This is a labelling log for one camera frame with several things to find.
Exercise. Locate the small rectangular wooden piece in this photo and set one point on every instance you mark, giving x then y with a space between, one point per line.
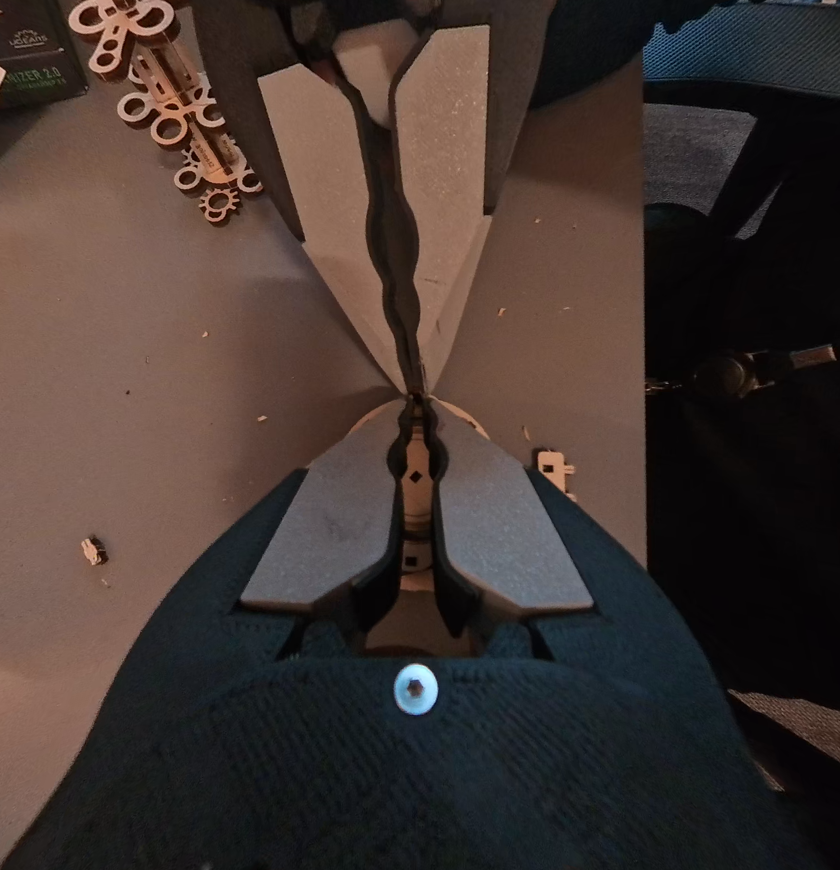
554 469

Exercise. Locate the dark model kit box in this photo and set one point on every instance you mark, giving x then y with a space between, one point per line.
32 61

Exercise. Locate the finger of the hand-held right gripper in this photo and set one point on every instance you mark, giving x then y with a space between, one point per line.
318 170
447 170

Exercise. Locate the wooden model piece with rings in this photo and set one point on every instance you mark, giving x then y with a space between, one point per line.
168 75

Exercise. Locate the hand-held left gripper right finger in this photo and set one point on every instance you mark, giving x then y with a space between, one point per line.
508 537

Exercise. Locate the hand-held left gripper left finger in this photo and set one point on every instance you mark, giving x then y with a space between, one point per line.
325 537

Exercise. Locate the small wooden offcut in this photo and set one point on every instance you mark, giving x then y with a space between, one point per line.
92 550

